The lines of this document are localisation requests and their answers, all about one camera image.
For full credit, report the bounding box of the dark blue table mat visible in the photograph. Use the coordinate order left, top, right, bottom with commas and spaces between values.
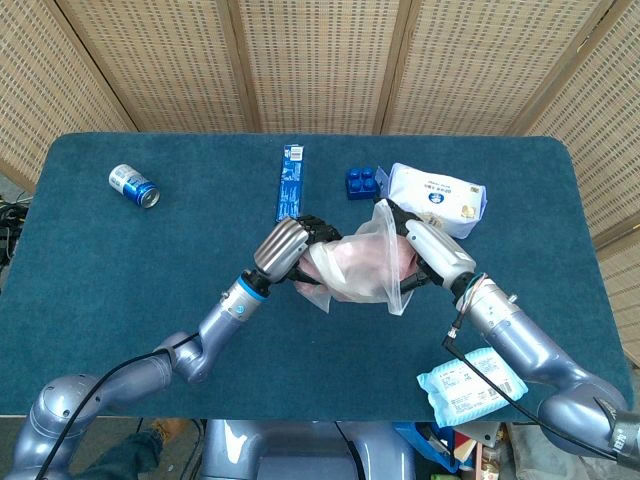
0, 131, 635, 424

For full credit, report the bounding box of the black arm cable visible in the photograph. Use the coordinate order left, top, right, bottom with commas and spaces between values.
37, 332, 201, 480
442, 309, 621, 461

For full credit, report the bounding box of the blue plastic bin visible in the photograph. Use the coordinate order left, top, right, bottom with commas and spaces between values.
392, 422, 461, 474

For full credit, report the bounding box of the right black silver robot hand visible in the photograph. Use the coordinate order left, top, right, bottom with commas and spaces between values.
382, 197, 477, 301

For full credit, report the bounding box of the blue jeans leg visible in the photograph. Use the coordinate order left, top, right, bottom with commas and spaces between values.
74, 430, 164, 480

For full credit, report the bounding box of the grey-blue robot torso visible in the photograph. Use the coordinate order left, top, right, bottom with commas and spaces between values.
199, 418, 416, 480

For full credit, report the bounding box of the black cable bundle on floor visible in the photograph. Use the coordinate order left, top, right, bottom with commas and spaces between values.
0, 192, 29, 266

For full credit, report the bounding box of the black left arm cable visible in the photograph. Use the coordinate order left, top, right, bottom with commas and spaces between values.
37, 332, 201, 480

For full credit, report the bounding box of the long blue toothpaste box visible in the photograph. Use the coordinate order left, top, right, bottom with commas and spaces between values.
273, 144, 306, 224

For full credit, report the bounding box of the wicker folding screen panel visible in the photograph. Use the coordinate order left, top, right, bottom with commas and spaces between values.
44, 0, 261, 134
227, 0, 414, 135
509, 0, 640, 369
0, 0, 136, 194
374, 0, 616, 136

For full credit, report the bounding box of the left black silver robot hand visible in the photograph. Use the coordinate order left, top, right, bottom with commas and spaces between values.
253, 214, 344, 286

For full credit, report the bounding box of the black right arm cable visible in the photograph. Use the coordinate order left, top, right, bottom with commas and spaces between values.
442, 309, 621, 461

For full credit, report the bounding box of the light blue wet wipes pack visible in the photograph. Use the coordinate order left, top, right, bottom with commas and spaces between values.
416, 347, 529, 429

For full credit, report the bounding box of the blue toy building block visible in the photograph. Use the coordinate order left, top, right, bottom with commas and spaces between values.
344, 164, 379, 201

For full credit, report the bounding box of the white food package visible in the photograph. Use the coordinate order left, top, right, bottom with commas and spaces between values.
375, 162, 488, 241

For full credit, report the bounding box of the translucent white zip bag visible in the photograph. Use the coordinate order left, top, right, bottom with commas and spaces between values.
293, 199, 424, 317

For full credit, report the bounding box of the brown boot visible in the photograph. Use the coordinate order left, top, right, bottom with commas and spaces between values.
149, 418, 194, 444

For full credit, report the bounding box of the blue white drink can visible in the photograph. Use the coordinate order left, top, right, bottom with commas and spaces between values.
108, 163, 161, 210

